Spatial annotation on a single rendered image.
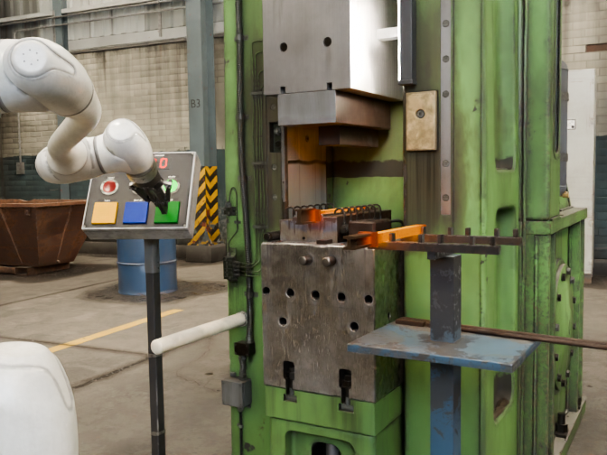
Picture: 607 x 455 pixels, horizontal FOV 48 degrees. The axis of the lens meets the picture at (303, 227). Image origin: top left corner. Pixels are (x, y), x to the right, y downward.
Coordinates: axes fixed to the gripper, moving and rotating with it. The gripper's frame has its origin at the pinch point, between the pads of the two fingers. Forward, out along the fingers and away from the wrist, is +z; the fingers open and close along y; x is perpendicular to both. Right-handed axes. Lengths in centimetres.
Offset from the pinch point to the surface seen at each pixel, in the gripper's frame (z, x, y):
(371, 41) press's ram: -17, 47, 64
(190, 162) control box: 5.4, 18.1, 5.6
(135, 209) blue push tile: 4.7, 0.8, -9.8
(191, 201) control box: 7.1, 4.8, 7.1
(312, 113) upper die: -13, 23, 46
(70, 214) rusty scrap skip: 508, 256, -277
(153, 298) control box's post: 29.2, -19.8, -8.7
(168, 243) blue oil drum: 404, 170, -123
